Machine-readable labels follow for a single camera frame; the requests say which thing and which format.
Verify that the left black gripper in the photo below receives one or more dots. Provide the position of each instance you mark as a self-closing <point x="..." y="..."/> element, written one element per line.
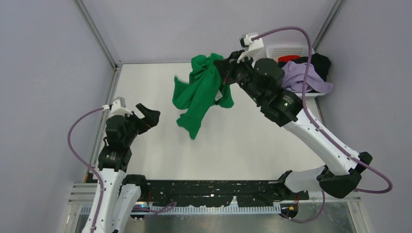
<point x="149" y="120"/>

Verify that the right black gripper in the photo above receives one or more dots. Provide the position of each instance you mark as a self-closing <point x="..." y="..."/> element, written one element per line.
<point x="228" y="66"/>

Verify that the green t shirt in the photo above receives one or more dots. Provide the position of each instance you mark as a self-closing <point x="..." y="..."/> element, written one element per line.
<point x="204" y="89"/>

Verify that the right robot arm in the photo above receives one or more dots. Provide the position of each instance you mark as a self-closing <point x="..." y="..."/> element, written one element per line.
<point x="340" y="175"/>

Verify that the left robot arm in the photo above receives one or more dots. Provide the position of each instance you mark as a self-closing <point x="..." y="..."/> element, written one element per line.
<point x="116" y="191"/>

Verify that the white laundry basket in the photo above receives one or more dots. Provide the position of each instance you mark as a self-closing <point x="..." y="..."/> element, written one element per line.
<point x="275" y="52"/>

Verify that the red t shirt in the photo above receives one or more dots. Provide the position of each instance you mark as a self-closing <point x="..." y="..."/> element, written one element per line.
<point x="287" y="58"/>

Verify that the lavender t shirt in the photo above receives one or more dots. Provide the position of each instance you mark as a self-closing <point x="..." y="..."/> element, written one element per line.
<point x="294" y="77"/>

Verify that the black t shirt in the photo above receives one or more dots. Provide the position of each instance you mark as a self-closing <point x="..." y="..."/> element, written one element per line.
<point x="321" y="64"/>

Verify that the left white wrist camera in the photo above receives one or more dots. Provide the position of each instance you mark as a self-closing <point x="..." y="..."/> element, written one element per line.
<point x="118" y="107"/>

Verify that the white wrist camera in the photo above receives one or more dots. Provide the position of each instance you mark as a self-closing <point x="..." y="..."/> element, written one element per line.
<point x="251" y="44"/>
<point x="118" y="107"/>

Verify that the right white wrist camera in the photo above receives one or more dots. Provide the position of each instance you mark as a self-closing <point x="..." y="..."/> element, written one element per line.
<point x="251" y="44"/>

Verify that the left corner frame post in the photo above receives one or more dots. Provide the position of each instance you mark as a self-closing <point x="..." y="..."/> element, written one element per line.
<point x="94" y="21"/>

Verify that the corner frame post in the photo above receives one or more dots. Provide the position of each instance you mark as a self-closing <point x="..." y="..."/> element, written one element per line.
<point x="331" y="16"/>
<point x="94" y="21"/>

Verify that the slotted cable duct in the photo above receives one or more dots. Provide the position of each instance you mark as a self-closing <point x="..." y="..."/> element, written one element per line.
<point x="231" y="209"/>

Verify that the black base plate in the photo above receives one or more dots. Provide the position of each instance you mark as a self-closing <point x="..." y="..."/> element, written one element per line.
<point x="216" y="193"/>

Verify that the right corner frame post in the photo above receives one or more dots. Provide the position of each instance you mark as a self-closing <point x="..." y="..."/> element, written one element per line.
<point x="331" y="16"/>

